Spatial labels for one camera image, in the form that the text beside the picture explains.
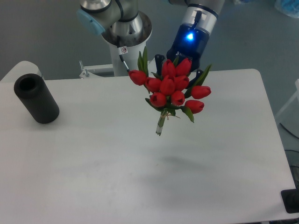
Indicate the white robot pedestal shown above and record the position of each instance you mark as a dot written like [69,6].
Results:
[126,40]

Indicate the white furniture at right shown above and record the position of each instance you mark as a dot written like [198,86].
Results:
[292,105]

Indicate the black clamp on table edge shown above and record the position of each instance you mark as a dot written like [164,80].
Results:
[291,200]

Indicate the red tulip bouquet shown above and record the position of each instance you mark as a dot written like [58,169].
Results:
[168,91]

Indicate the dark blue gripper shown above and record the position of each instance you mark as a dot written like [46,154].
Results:
[189,43]

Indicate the blue plastic bag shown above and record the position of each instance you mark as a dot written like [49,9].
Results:
[288,7]

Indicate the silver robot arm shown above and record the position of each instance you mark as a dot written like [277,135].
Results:
[98,15]

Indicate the black cylindrical vase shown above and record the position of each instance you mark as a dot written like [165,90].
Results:
[33,92]

